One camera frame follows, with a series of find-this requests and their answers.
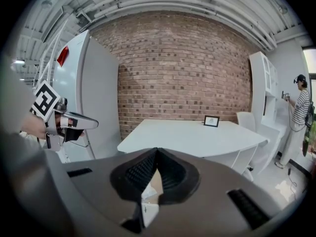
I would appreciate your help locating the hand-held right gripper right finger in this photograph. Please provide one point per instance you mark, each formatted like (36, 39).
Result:
(209, 206)

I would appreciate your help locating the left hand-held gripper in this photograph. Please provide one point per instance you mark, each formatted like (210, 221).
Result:
(45, 100)

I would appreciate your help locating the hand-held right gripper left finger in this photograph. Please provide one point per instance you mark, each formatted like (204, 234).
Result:
(98, 194)

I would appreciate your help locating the white wooden drawer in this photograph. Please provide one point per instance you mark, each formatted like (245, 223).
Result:
(156, 180)

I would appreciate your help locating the person's left forearm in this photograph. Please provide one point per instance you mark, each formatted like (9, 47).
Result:
(34, 127)

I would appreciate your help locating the grey refrigerator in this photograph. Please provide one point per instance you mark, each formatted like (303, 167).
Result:
(98, 95)

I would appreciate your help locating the white desk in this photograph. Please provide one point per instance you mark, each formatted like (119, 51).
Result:
(185, 137)

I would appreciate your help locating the red paper sticker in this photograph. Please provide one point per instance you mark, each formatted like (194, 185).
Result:
(63, 57)

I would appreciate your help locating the white office chair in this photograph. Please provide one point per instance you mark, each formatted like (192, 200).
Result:
(247, 122)

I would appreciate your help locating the white bookshelf cabinet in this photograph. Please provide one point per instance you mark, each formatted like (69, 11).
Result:
(258, 90)

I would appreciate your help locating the black picture frame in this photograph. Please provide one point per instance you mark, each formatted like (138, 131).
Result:
(211, 121)

